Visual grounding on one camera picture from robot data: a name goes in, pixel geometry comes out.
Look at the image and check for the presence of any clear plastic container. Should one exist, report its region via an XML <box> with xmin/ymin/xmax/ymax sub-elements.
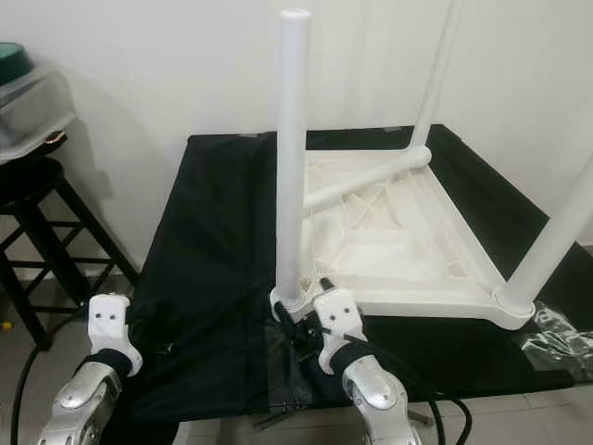
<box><xmin>0</xmin><ymin>65</ymin><xmax>78</xmax><ymax>163</ymax></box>

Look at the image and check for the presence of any green pot lid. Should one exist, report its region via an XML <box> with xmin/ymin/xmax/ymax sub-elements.
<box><xmin>0</xmin><ymin>42</ymin><xmax>36</xmax><ymax>86</ymax></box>

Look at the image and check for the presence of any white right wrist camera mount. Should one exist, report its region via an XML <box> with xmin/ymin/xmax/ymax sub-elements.
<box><xmin>313</xmin><ymin>287</ymin><xmax>367</xmax><ymax>375</ymax></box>

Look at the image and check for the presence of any white plastic table top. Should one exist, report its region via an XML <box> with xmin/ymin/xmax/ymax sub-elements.
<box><xmin>271</xmin><ymin>146</ymin><xmax>536</xmax><ymax>330</ymax></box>

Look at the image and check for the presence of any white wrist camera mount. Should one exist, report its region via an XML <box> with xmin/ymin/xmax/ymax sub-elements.
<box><xmin>313</xmin><ymin>287</ymin><xmax>367</xmax><ymax>375</ymax></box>
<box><xmin>88</xmin><ymin>293</ymin><xmax>143</xmax><ymax>376</ymax></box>

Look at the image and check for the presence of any black tablecloth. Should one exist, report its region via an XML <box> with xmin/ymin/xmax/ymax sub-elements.
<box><xmin>125</xmin><ymin>125</ymin><xmax>593</xmax><ymax>432</ymax></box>

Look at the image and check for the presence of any clear tape patch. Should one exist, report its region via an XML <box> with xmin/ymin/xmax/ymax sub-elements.
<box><xmin>519</xmin><ymin>301</ymin><xmax>593</xmax><ymax>381</ymax></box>

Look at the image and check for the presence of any black stool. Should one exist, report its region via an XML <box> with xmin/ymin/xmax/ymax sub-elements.
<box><xmin>0</xmin><ymin>158</ymin><xmax>140</xmax><ymax>351</ymax></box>

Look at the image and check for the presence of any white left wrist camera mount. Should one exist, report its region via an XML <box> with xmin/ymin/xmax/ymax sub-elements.
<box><xmin>88</xmin><ymin>293</ymin><xmax>143</xmax><ymax>376</ymax></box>

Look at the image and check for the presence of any grey metal table leg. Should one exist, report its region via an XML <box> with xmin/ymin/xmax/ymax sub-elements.
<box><xmin>255</xmin><ymin>408</ymin><xmax>297</xmax><ymax>432</ymax></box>
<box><xmin>408</xmin><ymin>408</ymin><xmax>436</xmax><ymax>427</ymax></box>

